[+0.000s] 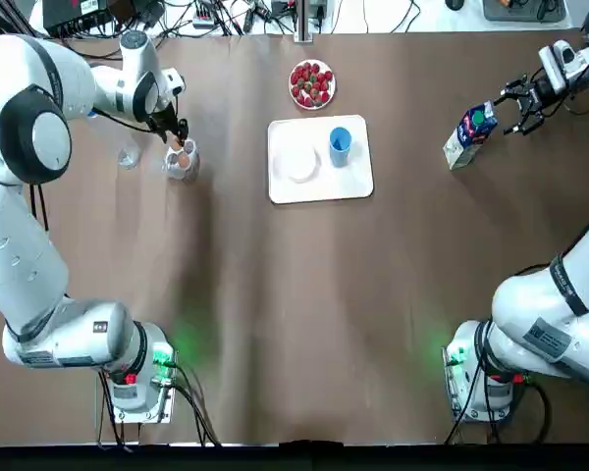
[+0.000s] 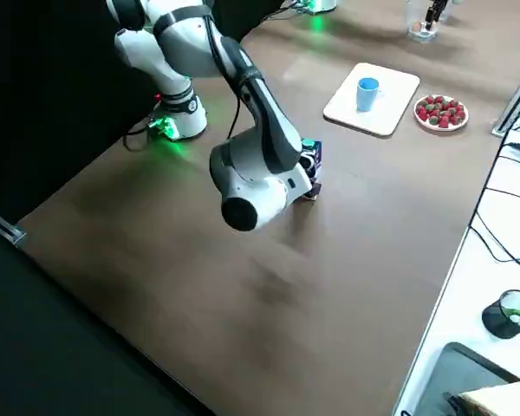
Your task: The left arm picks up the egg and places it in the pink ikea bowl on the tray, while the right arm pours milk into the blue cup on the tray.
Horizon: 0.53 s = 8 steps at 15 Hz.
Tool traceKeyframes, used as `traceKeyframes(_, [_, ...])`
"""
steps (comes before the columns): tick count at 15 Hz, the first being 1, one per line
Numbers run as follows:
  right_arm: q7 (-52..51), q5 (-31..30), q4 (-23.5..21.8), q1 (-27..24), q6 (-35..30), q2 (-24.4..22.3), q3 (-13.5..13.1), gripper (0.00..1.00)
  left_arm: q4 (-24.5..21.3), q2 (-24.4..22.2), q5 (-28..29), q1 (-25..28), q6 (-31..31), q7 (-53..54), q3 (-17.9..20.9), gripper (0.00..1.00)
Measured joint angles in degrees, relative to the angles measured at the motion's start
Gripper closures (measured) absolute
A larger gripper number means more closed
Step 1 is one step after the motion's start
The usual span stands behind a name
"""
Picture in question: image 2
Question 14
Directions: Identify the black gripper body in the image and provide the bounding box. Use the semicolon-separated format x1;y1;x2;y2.
297;151;318;179

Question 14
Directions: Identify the blue white milk carton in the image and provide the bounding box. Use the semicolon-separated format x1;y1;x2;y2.
301;138;324;185

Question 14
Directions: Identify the clear plastic egg box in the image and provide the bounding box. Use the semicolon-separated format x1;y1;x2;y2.
406;0;440;44

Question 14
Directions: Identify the white rectangular tray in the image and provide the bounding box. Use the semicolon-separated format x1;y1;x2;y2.
322;62;421;138

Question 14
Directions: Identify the blue plastic cup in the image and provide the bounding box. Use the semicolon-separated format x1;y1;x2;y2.
356;76;382;114

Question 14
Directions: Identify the grey flat tray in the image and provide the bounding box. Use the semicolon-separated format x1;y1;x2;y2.
432;341;520;416

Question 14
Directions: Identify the white plate of strawberries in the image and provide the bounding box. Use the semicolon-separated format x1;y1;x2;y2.
413;94;470;133

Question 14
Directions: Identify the cardboard box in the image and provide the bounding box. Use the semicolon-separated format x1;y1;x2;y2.
456;380;520;416

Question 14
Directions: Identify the aluminium frame post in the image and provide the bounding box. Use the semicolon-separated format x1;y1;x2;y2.
490;55;520;139

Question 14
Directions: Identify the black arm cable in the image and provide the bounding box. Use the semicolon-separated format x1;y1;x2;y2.
201;0;255;146

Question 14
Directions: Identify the black desk cable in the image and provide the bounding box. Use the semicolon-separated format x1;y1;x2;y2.
468;110;520;289

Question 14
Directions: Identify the black base cable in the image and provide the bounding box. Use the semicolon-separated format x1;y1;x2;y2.
122;120;166;152

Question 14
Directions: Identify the black round object green strap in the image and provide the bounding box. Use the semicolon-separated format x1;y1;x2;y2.
481;289;520;341

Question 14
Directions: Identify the aluminium frame profile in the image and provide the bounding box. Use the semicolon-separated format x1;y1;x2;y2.
0;202;28;247

